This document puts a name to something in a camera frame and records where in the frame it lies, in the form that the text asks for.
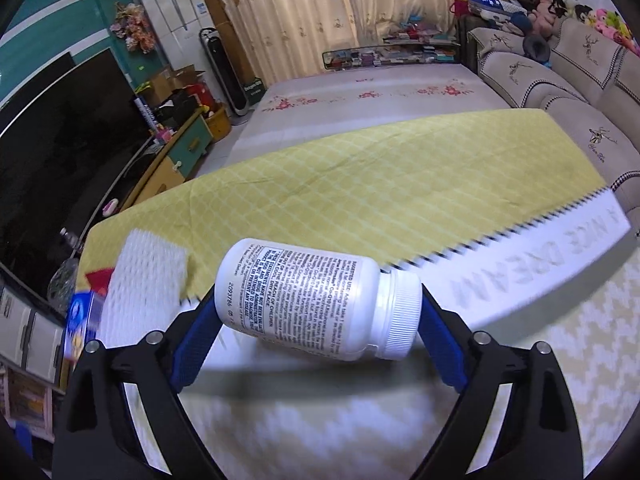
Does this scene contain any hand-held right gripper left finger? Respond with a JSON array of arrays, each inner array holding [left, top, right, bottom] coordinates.
[[50, 290, 226, 480]]

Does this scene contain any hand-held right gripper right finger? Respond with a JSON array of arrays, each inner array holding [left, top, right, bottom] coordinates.
[[417, 284, 593, 480]]

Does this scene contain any white pill bottle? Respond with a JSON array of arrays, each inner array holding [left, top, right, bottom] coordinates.
[[214, 237, 423, 361]]

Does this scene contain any white foam net sleeve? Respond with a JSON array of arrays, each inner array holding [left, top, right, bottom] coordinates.
[[95, 229, 188, 346]]

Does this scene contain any blue printed box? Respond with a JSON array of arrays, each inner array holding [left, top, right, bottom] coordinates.
[[62, 290, 106, 366]]

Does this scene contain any red paper piece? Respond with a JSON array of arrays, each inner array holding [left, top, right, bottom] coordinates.
[[82, 267, 115, 293]]

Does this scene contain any clear plastic bottle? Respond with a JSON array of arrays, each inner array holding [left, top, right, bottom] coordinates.
[[60, 227, 83, 256]]

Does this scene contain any grey drawer cabinet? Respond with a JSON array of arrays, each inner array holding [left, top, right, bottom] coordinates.
[[0, 285, 66, 391]]

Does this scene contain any yellow patterned tablecloth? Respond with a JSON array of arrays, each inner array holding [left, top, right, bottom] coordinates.
[[75, 107, 633, 480]]

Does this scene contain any yellow and green TV stand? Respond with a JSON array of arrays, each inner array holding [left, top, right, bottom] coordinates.
[[120, 105, 213, 211]]

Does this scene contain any yellow plastic basket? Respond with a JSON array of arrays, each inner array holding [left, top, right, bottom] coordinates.
[[210, 102, 233, 141]]

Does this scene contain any black flat television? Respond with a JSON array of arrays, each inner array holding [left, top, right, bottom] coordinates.
[[0, 47, 171, 281]]

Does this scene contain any floral floor mat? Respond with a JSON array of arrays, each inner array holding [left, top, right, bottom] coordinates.
[[192, 65, 516, 181]]

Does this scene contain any green box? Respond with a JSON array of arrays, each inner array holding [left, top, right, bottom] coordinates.
[[242, 77, 266, 106]]

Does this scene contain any cardboard box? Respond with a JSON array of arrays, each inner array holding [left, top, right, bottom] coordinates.
[[150, 65, 206, 106]]

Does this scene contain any beige sofa with deer covers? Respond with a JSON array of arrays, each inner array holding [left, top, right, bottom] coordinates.
[[467, 17, 640, 241]]

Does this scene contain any black tower fan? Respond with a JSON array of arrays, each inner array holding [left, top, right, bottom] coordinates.
[[199, 27, 251, 118]]

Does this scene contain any low glass shelf with books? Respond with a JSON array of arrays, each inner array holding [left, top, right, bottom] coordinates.
[[322, 30, 461, 70]]

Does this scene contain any black round cushion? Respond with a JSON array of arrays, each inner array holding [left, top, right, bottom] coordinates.
[[522, 32, 551, 61]]

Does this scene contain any artificial flower decoration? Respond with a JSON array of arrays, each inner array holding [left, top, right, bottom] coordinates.
[[110, 2, 156, 53]]

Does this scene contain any white refrigerator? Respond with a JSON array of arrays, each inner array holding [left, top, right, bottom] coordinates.
[[136, 0, 218, 73]]

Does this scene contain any blue bag with stars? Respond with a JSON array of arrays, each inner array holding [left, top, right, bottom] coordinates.
[[467, 0, 521, 16]]

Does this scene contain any beige patterned curtain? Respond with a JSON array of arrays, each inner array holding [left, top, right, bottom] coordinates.
[[192, 0, 506, 86]]

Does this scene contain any pile of plush toys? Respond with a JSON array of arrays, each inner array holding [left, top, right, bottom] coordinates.
[[525, 0, 640, 56]]

